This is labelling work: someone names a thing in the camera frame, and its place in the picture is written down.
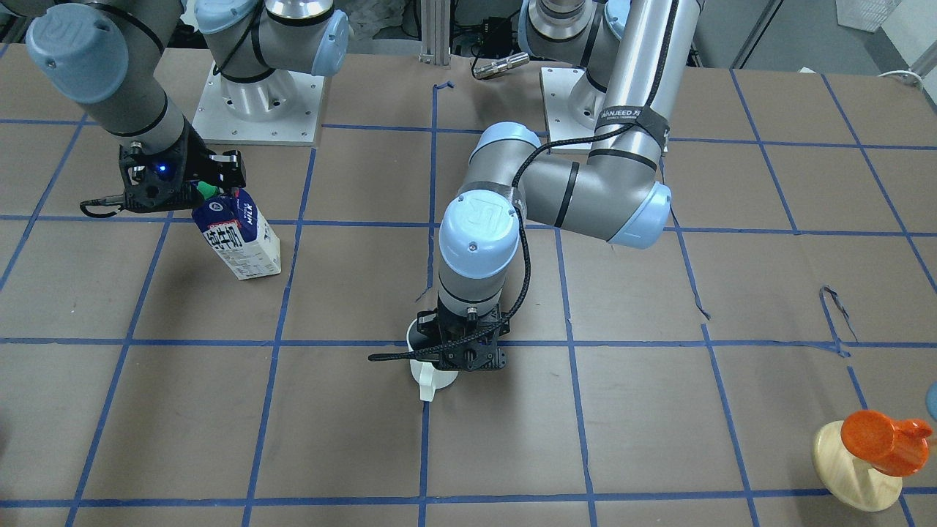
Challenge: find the black gripper at milk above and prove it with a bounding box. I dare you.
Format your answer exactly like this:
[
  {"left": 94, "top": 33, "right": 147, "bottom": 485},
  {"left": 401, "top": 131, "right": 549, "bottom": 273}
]
[{"left": 119, "top": 122, "right": 247, "bottom": 213}]

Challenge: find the black gripper over cup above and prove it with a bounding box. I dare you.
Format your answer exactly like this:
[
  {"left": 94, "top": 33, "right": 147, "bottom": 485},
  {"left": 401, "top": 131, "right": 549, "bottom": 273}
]
[{"left": 407, "top": 306, "right": 511, "bottom": 371}]

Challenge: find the white mug purple inside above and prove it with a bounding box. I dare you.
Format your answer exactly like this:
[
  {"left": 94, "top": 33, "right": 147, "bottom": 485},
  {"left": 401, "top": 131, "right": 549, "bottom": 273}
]
[{"left": 407, "top": 319, "right": 459, "bottom": 403}]

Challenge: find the blue white milk carton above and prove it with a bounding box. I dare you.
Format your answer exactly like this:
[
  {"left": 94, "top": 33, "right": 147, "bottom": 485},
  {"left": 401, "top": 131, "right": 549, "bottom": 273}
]
[{"left": 192, "top": 182, "right": 282, "bottom": 280}]

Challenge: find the silver cylinder connector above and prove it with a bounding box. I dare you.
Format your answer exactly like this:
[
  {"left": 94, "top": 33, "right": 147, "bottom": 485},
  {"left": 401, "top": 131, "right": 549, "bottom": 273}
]
[{"left": 471, "top": 51, "right": 530, "bottom": 81}]

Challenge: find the orange mug on rack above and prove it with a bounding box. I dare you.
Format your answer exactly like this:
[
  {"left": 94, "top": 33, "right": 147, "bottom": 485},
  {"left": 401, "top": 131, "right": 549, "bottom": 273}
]
[{"left": 840, "top": 410, "right": 933, "bottom": 477}]

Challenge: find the aluminium frame post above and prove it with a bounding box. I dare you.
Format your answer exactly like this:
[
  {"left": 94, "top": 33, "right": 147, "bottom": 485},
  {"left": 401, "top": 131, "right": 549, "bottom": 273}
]
[{"left": 419, "top": 0, "right": 451, "bottom": 69}]

